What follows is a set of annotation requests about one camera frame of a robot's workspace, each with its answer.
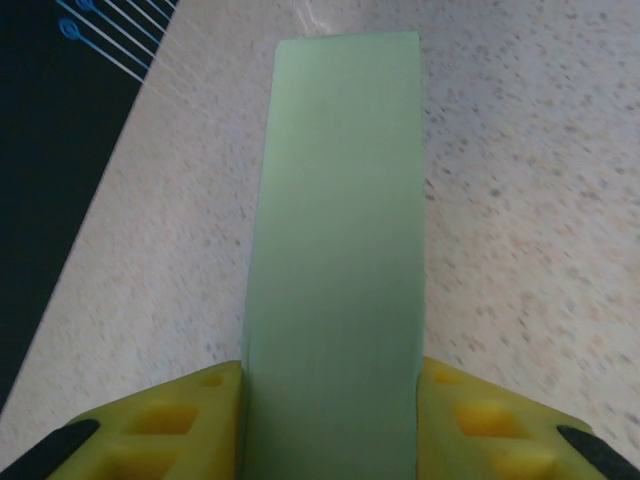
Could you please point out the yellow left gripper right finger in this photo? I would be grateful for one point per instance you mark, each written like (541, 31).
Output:
(500, 440)

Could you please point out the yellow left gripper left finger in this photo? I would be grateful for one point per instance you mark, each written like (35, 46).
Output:
(150, 440)

